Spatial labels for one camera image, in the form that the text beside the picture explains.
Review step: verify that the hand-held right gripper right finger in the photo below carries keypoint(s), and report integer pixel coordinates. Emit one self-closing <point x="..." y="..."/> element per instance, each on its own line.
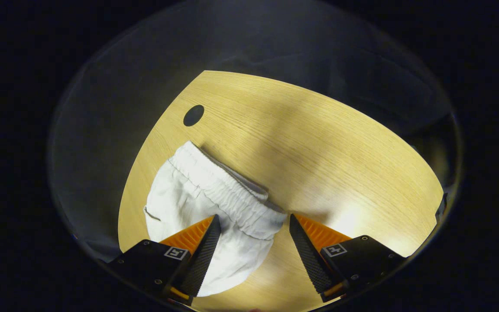
<point x="310" y="255"/>

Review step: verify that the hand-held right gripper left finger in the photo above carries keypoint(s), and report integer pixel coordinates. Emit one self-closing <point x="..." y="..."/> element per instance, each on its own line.
<point x="202" y="260"/>

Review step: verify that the white jeans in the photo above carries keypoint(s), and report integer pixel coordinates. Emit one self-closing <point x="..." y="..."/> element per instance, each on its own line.
<point x="215" y="203"/>

